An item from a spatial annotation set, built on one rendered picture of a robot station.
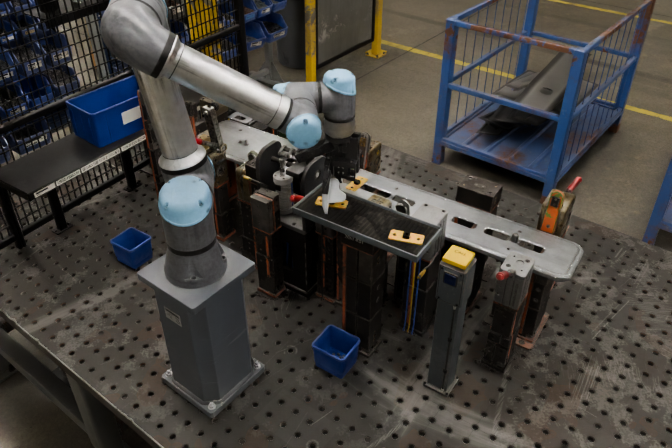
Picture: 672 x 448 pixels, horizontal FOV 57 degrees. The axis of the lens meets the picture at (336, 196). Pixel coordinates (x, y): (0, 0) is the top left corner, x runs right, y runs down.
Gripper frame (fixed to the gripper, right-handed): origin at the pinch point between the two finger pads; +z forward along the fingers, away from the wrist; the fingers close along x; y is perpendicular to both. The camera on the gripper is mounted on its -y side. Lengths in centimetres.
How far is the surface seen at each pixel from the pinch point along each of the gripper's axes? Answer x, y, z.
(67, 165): 16, -95, 15
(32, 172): 9, -103, 15
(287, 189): 16.5, -18.3, 11.2
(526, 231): 23, 53, 18
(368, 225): -7.0, 11.7, 1.6
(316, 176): 14.9, -8.6, 3.9
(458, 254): -12.6, 34.8, 1.6
